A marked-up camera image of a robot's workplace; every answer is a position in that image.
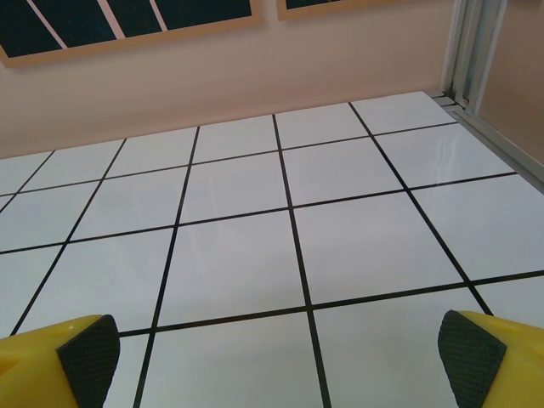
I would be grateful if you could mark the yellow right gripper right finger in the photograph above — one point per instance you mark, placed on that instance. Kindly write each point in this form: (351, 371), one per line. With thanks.
(493, 361)

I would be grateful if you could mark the aluminium side rail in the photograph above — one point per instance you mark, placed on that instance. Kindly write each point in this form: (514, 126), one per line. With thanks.
(501, 136)

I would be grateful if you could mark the aluminium corner post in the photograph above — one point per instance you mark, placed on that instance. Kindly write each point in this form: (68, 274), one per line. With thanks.
(467, 42)

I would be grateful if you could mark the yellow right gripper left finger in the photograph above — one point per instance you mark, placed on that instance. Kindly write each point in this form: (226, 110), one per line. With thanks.
(51, 365)

